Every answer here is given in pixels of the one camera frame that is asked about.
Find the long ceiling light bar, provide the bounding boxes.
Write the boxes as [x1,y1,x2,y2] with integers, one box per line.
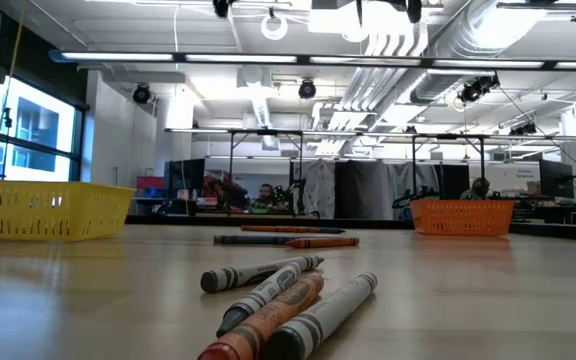
[47,48,576,72]

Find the black ceiling fixture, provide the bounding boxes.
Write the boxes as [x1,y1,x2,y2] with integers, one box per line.
[507,121,539,137]

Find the black aluminium table frame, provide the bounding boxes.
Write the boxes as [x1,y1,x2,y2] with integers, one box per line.
[124,213,576,245]

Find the large window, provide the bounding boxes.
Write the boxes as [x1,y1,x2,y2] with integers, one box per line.
[0,74,88,183]

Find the white sign board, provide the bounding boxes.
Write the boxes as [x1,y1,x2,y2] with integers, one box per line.
[486,163,542,195]

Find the black monitor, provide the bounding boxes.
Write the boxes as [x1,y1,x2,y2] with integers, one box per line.
[166,158,207,202]
[538,158,576,200]

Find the orange plastic basket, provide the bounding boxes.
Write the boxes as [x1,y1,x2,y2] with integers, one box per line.
[409,198,517,238]

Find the person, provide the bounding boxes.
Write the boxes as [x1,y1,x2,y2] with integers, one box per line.
[459,176,493,201]
[251,182,278,211]

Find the grey crayon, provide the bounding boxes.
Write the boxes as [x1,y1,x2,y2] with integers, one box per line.
[199,255,326,295]
[261,271,379,360]
[215,261,303,339]

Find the white hanging ring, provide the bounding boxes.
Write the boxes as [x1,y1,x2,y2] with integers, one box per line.
[259,13,290,42]

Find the light grey curtain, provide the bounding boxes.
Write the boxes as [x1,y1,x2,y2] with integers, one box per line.
[390,162,442,207]

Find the red-orange crayon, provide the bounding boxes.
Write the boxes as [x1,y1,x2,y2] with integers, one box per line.
[284,236,361,250]

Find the white ceiling pipes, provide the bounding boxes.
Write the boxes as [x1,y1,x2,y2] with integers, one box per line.
[340,22,430,114]

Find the yellow plastic basket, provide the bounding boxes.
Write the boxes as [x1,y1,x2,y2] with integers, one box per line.
[0,178,137,243]

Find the round black ceiling camera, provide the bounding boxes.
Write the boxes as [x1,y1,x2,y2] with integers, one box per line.
[297,78,318,101]
[132,83,152,106]

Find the red storage bin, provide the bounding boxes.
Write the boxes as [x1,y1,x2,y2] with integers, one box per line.
[135,175,166,192]

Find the dark grey curtain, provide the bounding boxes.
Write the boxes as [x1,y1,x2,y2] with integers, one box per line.
[334,159,394,220]

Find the silver ventilation duct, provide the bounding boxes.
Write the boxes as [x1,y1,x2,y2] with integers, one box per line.
[409,0,549,105]

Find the black curtain panel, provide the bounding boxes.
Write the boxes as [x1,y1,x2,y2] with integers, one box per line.
[437,163,471,201]

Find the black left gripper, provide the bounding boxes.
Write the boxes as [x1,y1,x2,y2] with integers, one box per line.
[211,0,235,19]

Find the white patterned curtain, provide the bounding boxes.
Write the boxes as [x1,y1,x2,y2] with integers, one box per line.
[301,158,337,220]

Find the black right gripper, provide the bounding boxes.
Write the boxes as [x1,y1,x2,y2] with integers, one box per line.
[355,0,423,27]

